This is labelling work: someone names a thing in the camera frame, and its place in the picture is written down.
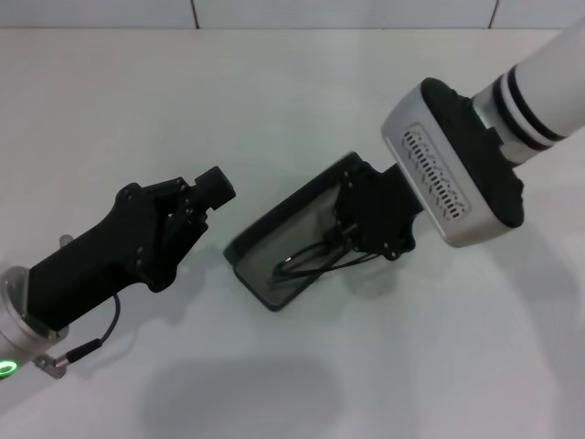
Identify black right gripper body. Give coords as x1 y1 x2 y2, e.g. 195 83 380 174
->
331 157 421 262

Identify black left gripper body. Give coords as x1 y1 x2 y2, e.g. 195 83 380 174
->
27 181 179 334

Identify black glasses case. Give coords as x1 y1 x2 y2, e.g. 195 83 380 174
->
222 153 418 314

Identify black glasses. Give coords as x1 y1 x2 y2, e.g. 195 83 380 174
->
271 241 381 287

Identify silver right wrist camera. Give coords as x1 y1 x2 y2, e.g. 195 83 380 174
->
380 77 525 250

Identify left gripper cable with plug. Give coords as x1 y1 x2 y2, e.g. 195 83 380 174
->
35 234 122 380

